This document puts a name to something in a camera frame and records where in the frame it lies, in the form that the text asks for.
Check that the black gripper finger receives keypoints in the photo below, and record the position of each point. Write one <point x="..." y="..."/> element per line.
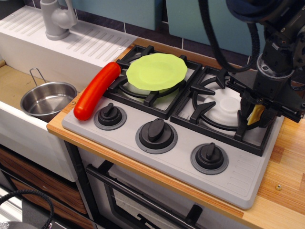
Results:
<point x="246" y="107"/>
<point x="267" y="117"/>

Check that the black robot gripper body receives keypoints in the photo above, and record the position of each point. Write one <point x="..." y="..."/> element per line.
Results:
<point x="270" y="92"/>

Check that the yellow toy cheese wedge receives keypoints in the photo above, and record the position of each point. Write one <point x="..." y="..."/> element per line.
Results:
<point x="255" y="114"/>

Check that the red toy sausage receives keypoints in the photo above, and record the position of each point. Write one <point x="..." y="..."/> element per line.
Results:
<point x="94" y="91"/>

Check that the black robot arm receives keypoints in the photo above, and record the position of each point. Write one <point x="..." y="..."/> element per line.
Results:
<point x="284" y="34"/>

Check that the light green plastic plate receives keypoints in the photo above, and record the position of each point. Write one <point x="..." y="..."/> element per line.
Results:
<point x="155" y="72"/>

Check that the small steel pot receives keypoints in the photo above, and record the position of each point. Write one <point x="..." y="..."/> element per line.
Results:
<point x="45" y="101"/>

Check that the white toy sink unit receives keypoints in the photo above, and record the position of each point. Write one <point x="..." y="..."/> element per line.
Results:
<point x="25" y="52"/>

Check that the white right burner disc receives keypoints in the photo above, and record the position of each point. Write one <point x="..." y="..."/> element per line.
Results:
<point x="227" y="105"/>

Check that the right black burner grate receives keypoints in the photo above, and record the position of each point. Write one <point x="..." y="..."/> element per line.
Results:
<point x="190" y="115"/>

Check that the black burner grate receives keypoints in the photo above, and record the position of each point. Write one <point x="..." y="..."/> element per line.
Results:
<point x="158" y="103"/>
<point x="190" y="115"/>

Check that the right black stove knob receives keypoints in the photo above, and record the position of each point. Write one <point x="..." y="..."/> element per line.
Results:
<point x="209" y="159"/>

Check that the black stove knob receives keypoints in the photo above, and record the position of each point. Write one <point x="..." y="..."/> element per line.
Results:
<point x="209" y="159"/>
<point x="156" y="137"/>
<point x="110" y="117"/>

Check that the grey toy stove top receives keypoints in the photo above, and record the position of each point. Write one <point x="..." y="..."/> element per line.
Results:
<point x="238" y="184"/>

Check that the left black burner grate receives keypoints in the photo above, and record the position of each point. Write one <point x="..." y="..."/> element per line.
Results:
<point x="158" y="103"/>

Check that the middle black stove knob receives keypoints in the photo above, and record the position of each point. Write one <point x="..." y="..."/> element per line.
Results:
<point x="156" y="137"/>

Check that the left black stove knob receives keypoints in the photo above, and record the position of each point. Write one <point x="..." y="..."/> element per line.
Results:
<point x="110" y="117"/>

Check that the grey toy faucet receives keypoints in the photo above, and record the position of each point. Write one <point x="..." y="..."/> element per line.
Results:
<point x="57" y="21"/>

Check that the wooden drawer fronts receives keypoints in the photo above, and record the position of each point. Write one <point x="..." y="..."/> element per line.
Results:
<point x="17" y="173"/>

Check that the teal wall cabinet left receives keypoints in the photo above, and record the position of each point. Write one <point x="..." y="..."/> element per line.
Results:
<point x="142" y="13"/>

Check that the oven door with black handle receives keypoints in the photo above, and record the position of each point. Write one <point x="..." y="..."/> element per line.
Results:
<point x="140" y="211"/>

